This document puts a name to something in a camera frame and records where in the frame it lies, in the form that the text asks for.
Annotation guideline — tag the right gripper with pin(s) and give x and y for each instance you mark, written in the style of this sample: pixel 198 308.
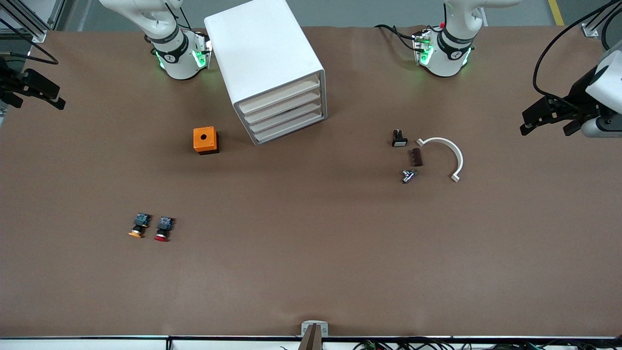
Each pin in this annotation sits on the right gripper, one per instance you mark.
pixel 10 81

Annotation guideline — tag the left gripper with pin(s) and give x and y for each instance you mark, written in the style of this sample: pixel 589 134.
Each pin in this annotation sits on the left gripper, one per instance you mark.
pixel 578 93

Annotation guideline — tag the white beige cabinet drawer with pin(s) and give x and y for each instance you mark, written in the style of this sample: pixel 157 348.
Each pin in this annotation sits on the white beige cabinet drawer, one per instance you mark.
pixel 282 127
pixel 282 96
pixel 282 106
pixel 282 117

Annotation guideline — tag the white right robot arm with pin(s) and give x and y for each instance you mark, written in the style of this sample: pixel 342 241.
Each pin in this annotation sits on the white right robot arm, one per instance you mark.
pixel 177 63

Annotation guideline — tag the yellow push button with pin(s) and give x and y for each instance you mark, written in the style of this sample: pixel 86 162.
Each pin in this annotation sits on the yellow push button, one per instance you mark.
pixel 141 221

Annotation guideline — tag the red push button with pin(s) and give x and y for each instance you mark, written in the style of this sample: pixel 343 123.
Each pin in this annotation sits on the red push button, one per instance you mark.
pixel 165 223

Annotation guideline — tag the white drawer cabinet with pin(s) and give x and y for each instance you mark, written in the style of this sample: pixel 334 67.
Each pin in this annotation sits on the white drawer cabinet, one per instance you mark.
pixel 262 43

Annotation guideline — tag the brown terminal block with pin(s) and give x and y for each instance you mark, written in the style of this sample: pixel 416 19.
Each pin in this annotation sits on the brown terminal block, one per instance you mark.
pixel 417 157

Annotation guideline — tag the small silver metal connector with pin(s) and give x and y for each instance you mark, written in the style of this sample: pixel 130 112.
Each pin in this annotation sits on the small silver metal connector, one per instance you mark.
pixel 408 176

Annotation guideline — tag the orange box with hole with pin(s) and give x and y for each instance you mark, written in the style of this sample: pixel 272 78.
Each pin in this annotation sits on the orange box with hole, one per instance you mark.
pixel 198 141

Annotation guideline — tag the brown table cover sheet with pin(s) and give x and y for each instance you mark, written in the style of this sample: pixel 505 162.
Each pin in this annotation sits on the brown table cover sheet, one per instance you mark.
pixel 311 243

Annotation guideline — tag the aluminium frame strut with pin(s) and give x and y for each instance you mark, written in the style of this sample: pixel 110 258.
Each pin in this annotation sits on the aluminium frame strut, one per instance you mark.
pixel 590 30
pixel 39 35

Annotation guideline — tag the white curved bracket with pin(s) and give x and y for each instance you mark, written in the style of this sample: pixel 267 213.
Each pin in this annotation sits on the white curved bracket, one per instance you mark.
pixel 459 160

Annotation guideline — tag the black white switch module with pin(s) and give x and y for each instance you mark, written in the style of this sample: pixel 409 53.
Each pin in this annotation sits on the black white switch module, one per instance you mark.
pixel 400 142

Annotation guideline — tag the grey mounting bracket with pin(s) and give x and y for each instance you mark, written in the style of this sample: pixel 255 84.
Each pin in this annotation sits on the grey mounting bracket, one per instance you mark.
pixel 305 330

